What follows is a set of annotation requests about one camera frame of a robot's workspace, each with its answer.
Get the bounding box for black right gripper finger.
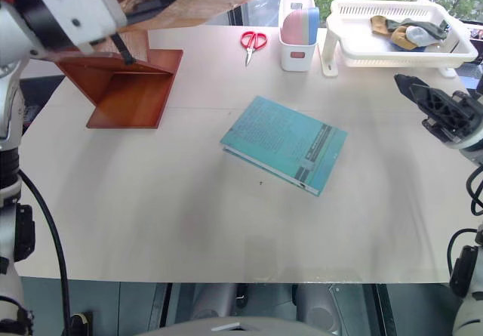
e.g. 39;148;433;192
409;84;455;124
393;72;458;105

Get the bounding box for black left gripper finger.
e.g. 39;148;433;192
128;0;181;17

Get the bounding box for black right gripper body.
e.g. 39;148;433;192
421;89;483;145

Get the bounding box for brown wooden bookshelf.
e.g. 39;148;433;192
56;48;185;131

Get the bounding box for teal book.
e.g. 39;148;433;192
219;94;349;198

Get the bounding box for white plastic basket rack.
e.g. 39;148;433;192
320;0;480;78

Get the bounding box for yellow sock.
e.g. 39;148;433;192
389;27;420;52

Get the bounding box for grey white sock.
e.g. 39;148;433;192
405;26;438;47

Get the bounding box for olive green sock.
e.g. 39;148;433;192
387;17;451;42

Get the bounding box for brown sock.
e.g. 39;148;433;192
370;15;397;35

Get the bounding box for dark monitor screen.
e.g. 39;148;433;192
463;20;483;90

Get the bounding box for blue rounded pad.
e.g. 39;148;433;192
306;5;321;45

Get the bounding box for white plastic storage box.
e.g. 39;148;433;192
278;0;318;73

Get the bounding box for pink rounded pad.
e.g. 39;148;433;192
281;8;309;45

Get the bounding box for grey rounded shape under table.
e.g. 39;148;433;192
190;282;248;320
296;282;343;333

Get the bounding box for grey robot torso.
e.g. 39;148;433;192
137;314;339;336

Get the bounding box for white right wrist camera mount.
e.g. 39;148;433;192
457;126;483;162

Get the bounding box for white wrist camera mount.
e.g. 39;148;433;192
457;126;483;162
29;0;128;54

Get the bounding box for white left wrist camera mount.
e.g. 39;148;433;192
29;0;128;54

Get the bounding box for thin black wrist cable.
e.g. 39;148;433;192
110;32;137;66

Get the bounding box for red handled scissors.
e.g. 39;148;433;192
240;30;269;67

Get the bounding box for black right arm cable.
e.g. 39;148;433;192
446;165;483;276

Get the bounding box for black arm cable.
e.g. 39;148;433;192
17;169;73;336
446;165;483;276

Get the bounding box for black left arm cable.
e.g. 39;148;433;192
17;169;73;336

